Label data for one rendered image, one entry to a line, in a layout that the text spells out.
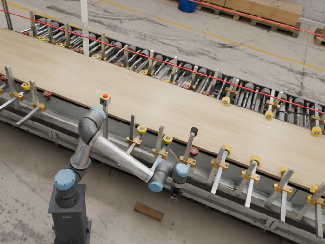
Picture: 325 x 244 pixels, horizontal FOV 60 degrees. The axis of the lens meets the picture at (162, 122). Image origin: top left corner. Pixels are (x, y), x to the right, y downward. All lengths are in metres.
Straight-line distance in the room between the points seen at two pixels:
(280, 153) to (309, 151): 0.31
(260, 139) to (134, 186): 1.43
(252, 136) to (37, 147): 2.44
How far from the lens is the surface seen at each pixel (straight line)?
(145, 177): 1.81
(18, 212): 3.19
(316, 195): 2.40
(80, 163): 2.25
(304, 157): 2.84
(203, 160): 2.63
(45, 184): 3.32
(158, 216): 2.98
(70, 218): 2.49
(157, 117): 2.67
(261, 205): 2.56
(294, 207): 2.80
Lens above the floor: 2.63
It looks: 41 degrees down
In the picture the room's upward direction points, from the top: 10 degrees clockwise
